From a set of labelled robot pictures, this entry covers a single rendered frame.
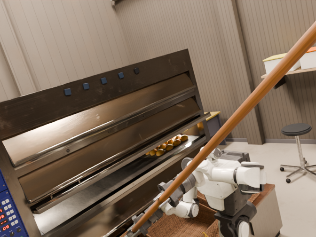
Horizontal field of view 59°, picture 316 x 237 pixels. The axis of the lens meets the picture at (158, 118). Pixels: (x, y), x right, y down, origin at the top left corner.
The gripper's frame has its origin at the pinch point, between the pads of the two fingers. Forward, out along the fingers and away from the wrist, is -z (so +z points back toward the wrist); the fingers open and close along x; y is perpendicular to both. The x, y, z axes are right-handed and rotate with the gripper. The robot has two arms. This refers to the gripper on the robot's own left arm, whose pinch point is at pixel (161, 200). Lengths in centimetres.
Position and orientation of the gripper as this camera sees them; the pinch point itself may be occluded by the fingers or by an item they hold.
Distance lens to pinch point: 129.2
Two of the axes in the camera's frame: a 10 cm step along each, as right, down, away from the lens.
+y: -2.5, 5.5, 8.0
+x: 6.2, 7.2, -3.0
